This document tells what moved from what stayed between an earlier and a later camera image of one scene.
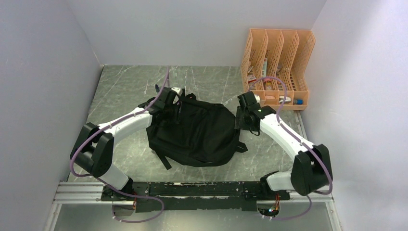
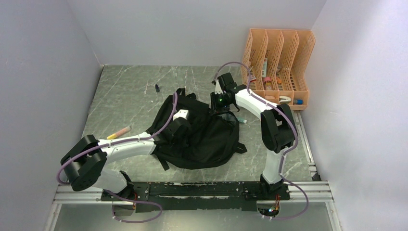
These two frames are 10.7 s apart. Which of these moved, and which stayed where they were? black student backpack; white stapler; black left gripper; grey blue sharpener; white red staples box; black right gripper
Moved: black right gripper; black left gripper
Stayed: white red staples box; grey blue sharpener; black student backpack; white stapler
